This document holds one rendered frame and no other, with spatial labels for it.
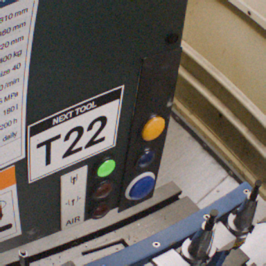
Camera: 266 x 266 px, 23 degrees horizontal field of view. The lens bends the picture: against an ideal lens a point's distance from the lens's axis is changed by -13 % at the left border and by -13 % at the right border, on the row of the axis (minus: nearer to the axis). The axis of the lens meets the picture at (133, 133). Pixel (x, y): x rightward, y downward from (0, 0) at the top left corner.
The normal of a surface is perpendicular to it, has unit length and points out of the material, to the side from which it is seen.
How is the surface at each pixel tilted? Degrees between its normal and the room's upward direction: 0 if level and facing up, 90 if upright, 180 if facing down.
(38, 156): 90
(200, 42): 89
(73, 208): 90
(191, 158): 24
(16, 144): 90
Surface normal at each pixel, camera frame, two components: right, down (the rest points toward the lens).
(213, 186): -0.21, -0.52
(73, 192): 0.60, 0.60
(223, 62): -0.79, 0.34
